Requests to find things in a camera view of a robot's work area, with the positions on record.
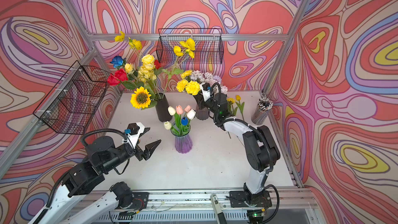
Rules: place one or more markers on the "tulip bunch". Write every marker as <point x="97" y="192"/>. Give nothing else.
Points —
<point x="178" y="113"/>

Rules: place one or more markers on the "sunflower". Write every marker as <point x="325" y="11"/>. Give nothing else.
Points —
<point x="141" y="98"/>

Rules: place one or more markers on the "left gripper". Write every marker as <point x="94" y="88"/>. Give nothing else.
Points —
<point x="147" y="153"/>

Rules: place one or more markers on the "yellow and lilac bouquet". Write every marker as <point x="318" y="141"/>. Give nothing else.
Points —
<point x="199" y="81"/>

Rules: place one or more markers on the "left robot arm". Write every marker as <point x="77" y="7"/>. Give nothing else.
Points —
<point x="106" y="150"/>

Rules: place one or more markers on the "purple glass tulip vase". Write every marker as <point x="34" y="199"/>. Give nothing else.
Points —
<point x="183" y="142"/>

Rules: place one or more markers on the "left black wire basket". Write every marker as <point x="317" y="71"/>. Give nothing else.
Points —
<point x="73" y="101"/>

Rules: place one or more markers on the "black wire basket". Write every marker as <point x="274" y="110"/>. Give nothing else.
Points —
<point x="209" y="44"/>
<point x="73" y="101"/>

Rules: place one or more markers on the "yellow carnation stem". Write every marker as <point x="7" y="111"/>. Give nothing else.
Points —
<point x="193" y="88"/>
<point x="232" y="107"/>

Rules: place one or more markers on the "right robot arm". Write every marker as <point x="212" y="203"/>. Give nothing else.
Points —
<point x="261" y="150"/>

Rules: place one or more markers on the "red grey glass vase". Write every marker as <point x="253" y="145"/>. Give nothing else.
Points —
<point x="202" y="112"/>

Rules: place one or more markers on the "patterned pen cup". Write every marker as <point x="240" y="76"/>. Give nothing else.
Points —
<point x="264" y="106"/>

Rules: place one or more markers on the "blue tulip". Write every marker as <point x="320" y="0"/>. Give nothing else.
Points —
<point x="184" y="121"/>

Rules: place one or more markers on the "black vase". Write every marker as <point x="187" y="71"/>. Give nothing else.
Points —
<point x="162" y="109"/>

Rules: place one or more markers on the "yellow tulip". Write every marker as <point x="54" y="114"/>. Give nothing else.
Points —
<point x="240" y="104"/>

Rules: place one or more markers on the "back black wire basket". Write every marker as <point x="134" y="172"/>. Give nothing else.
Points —
<point x="209" y="44"/>

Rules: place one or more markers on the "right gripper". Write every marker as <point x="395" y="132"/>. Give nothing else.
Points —
<point x="201" y="98"/>

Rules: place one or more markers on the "tool on front rail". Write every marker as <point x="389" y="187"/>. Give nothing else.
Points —
<point x="219" y="215"/>

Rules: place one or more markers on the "mixed rose bouquet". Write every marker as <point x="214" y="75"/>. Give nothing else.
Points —
<point x="133" y="77"/>

